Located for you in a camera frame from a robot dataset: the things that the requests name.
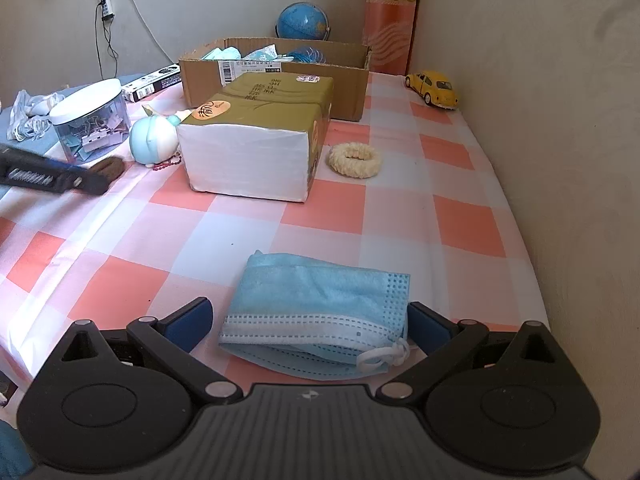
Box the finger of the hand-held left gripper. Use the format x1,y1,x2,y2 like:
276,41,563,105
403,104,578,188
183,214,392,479
56,175,111,196
0,142,87,192

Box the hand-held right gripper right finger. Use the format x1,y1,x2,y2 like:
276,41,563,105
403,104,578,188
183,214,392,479
375,301,572,407

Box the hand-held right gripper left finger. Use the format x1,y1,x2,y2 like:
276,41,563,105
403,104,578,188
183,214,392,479
45,296,244,407

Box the brown scrunchie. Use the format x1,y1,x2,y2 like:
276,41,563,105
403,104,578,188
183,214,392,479
90,156,126,194

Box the brown cardboard box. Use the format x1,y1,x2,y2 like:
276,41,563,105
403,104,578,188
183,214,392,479
178,36,372,122

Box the clear jar of binder clips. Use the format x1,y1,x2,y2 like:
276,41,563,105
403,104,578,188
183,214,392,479
48,79,132,165

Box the blue round figurine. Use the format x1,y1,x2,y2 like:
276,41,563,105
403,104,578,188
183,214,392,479
128,104,194,171

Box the long black box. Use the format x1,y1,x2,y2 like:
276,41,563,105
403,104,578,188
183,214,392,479
121,63,182,104

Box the pink checkered tablecloth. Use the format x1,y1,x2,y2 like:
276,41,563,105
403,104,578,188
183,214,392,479
0,66,552,397

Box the gold tissue pack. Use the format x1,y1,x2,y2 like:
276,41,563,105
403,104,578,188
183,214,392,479
175,72,335,205

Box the cream scrunchie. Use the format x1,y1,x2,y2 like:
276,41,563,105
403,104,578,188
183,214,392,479
327,142,383,180

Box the yellow toy car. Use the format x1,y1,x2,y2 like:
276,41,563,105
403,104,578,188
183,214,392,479
404,70,460,110

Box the blue globe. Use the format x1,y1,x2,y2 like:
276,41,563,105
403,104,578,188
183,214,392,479
274,3,331,41

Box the pink patterned curtain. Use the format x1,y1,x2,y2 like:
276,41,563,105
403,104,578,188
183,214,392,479
362,0,421,76

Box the white tangled cords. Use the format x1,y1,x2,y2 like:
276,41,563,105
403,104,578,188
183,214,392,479
7,89,64,142

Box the black cable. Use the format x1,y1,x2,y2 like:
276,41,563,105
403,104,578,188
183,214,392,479
64,0,117,78

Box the white cable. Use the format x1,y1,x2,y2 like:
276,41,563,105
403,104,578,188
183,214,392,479
116,0,172,59

